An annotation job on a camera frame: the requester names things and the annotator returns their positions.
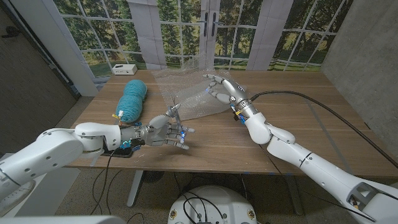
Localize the clear bubble wrap sheet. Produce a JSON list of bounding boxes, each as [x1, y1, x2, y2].
[[151, 57, 246, 121]]

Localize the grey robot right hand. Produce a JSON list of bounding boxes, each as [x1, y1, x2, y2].
[[203, 73, 259, 119]]

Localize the grey table leg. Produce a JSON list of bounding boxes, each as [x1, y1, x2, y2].
[[284, 175, 305, 216]]

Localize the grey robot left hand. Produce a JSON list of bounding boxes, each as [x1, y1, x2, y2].
[[120, 103, 196, 151]]

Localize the grey orange handled scissors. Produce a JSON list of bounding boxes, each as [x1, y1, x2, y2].
[[169, 95, 187, 144]]

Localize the thin braided left arm cable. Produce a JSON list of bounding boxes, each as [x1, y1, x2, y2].
[[90, 154, 112, 215]]

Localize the teal yarn skein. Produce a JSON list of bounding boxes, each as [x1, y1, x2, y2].
[[115, 79, 148, 123]]

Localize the thin braided arm cable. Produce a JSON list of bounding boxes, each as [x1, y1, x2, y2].
[[90, 154, 112, 215], [258, 143, 377, 223]]

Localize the thin black floor cable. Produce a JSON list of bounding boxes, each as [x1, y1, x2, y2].
[[105, 170, 123, 215]]

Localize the white power strip box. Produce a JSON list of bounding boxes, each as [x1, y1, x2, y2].
[[111, 63, 138, 76]]

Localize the black smartphone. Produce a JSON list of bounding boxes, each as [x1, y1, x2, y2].
[[101, 145, 134, 159]]

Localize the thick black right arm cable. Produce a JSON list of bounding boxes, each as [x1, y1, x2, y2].
[[249, 90, 398, 169]]

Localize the dark wood door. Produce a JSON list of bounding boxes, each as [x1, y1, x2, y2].
[[0, 6, 78, 155]]

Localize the black ribbed round base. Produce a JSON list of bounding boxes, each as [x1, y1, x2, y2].
[[142, 170, 165, 184]]

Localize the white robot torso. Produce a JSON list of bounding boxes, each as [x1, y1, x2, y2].
[[167, 185, 258, 224]]

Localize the white table leg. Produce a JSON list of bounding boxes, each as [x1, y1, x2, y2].
[[126, 170, 144, 208]]

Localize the printed garden window backdrop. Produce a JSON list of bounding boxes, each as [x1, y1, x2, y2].
[[52, 0, 355, 78]]

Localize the thin braided right arm cable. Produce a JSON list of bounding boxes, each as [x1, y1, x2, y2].
[[258, 143, 377, 223]]

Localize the black torso cable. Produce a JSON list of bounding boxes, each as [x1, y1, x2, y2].
[[181, 191, 225, 223]]

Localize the white sneaker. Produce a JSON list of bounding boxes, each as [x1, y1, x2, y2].
[[0, 180, 36, 216]]

